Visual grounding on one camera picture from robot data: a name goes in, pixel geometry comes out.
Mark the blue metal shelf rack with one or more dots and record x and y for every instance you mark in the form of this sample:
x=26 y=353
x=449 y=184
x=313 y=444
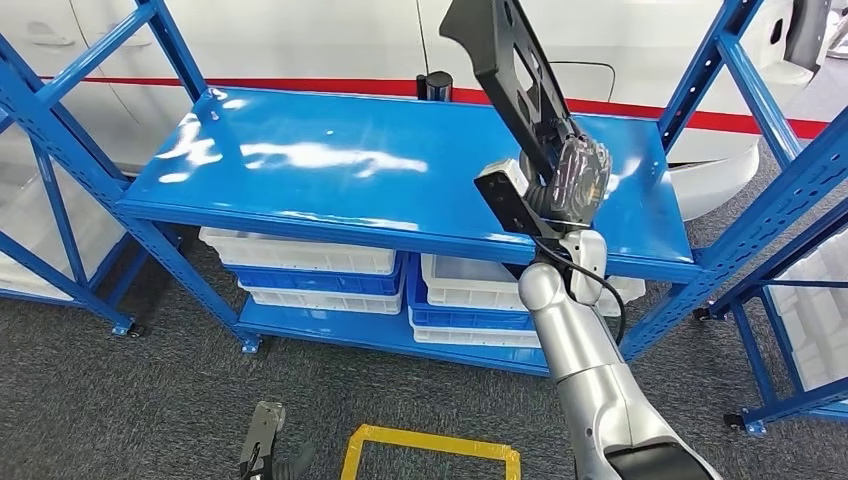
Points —
x=397 y=166
x=795 y=401
x=122 y=326

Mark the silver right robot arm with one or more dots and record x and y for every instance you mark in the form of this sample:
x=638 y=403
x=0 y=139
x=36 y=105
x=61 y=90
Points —
x=583 y=371

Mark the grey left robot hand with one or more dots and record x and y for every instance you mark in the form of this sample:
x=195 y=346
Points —
x=295 y=467

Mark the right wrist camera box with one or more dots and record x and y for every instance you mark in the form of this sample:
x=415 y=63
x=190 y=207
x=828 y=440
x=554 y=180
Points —
x=510 y=205

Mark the white car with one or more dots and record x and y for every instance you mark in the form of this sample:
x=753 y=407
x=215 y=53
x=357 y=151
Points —
x=298 y=40

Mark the black plastic plate frame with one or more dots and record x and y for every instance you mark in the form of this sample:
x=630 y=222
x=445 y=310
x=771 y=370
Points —
x=491 y=40

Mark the black cylinder sensor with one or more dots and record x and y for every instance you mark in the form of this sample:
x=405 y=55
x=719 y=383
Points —
x=437 y=86

